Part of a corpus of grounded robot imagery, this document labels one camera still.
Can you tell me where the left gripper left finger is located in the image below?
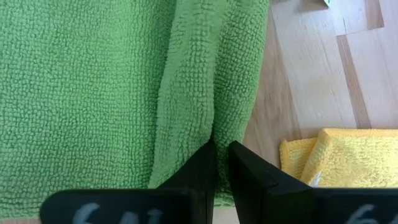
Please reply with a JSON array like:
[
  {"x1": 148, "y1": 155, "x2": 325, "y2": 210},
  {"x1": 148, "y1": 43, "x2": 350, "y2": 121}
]
[{"x1": 39, "y1": 139, "x2": 217, "y2": 224}]

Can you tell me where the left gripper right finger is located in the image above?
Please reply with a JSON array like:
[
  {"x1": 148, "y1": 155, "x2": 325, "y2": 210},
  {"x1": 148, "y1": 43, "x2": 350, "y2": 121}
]
[{"x1": 228, "y1": 140, "x2": 398, "y2": 224}]

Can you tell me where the yellow microfiber towel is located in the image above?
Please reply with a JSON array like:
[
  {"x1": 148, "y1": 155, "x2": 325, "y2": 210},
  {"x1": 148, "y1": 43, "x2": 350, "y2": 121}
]
[{"x1": 279, "y1": 128, "x2": 398, "y2": 189}]

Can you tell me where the green microfiber towel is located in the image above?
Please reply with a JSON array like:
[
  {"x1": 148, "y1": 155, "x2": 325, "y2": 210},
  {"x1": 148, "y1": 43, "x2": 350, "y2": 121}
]
[{"x1": 0, "y1": 0, "x2": 270, "y2": 220}]

